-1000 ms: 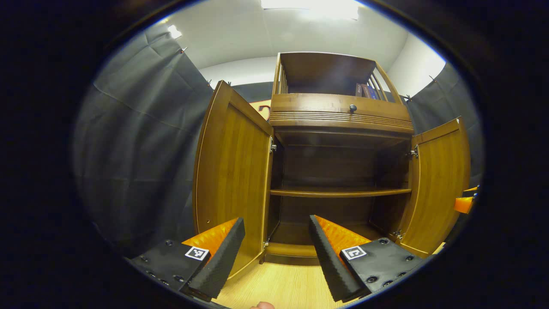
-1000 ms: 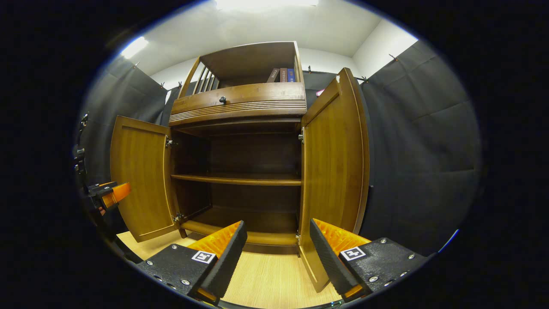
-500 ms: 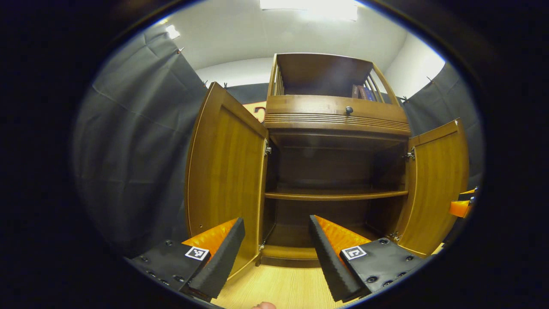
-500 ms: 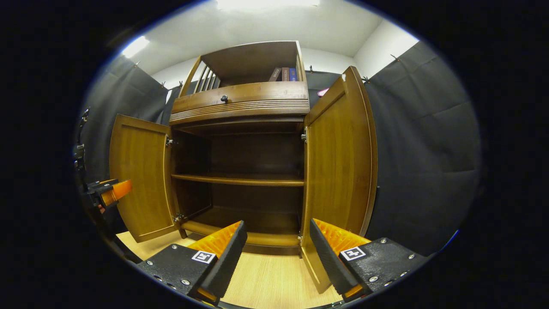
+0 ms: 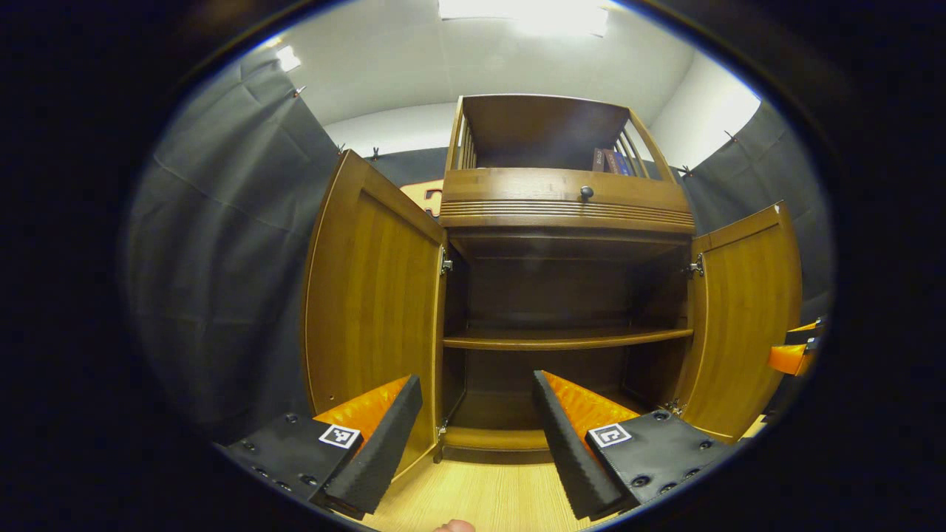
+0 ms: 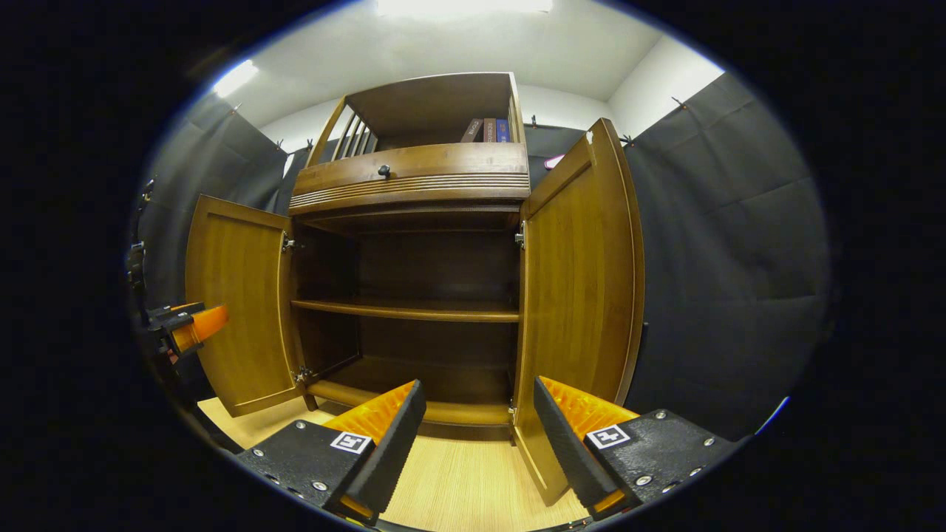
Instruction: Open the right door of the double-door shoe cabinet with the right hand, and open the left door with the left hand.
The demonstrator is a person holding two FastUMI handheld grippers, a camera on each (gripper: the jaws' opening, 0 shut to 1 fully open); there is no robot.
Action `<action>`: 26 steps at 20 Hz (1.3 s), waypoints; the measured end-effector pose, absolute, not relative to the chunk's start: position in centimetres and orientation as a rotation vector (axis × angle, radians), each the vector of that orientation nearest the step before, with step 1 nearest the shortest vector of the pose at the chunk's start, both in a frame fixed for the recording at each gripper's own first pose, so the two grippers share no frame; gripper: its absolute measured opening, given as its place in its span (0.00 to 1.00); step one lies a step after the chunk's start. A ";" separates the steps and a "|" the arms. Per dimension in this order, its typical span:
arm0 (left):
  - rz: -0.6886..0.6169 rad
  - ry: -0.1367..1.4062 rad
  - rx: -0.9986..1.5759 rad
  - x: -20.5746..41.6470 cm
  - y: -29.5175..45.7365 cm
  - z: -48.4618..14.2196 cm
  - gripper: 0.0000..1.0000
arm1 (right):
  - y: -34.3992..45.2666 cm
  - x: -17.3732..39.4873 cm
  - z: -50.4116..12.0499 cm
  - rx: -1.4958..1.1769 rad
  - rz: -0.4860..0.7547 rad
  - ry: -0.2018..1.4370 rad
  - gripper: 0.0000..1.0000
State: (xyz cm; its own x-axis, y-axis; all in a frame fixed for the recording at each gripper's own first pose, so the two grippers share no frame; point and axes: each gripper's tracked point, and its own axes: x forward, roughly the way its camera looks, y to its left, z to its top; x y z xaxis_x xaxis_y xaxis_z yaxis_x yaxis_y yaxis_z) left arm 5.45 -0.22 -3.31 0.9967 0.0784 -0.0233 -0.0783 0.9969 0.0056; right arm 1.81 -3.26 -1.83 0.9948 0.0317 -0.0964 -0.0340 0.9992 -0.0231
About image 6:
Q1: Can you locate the wooden drawer with black knob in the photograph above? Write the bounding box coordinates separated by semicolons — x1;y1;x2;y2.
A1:
290;143;531;217

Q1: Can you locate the large ceiling light panel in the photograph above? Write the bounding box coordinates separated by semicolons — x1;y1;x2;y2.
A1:
377;0;554;17

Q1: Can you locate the wooden inner shelf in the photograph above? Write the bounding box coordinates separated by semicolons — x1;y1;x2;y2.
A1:
290;298;520;324

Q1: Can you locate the small ceiling light panel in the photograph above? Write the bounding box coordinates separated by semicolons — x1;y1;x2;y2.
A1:
213;59;259;98

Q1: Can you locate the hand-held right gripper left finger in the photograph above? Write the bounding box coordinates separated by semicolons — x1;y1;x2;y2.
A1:
235;380;428;527

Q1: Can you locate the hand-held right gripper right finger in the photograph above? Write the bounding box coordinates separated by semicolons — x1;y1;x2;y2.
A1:
534;375;740;520

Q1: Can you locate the black backdrop cloth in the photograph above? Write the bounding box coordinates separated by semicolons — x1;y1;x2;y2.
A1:
132;72;832;440

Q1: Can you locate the wooden cabinet door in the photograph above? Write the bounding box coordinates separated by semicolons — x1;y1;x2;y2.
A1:
185;194;319;418
511;118;646;507

